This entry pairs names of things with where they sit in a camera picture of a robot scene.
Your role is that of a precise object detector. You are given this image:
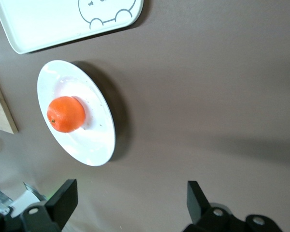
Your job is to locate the cream tray with bear print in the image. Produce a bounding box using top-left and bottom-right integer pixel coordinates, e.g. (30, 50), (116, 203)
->
(0, 0), (145, 55)

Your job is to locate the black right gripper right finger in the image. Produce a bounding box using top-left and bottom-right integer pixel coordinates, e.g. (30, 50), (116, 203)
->
(183, 180), (247, 232)

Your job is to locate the wooden cutting board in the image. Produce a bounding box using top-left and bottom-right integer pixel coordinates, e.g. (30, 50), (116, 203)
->
(0, 64), (19, 134)

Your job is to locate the orange fruit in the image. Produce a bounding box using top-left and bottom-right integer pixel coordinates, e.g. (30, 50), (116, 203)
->
(46, 96), (86, 134)

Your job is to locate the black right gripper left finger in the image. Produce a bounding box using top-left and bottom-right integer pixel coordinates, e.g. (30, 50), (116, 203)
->
(6, 178), (78, 232)

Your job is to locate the white round plate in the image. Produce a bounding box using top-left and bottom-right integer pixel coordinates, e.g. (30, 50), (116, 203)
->
(37, 59), (116, 167)

